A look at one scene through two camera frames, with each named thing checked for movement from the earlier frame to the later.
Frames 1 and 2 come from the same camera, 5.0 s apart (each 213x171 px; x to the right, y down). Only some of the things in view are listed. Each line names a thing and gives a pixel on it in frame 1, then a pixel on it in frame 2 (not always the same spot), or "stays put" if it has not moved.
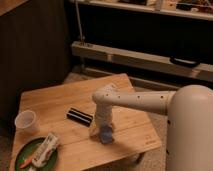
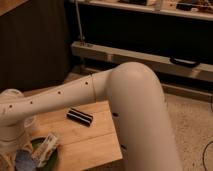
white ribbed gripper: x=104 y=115 -> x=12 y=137
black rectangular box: x=80 y=117 stays put
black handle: x=184 y=62 stays put
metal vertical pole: x=76 y=2 stays put
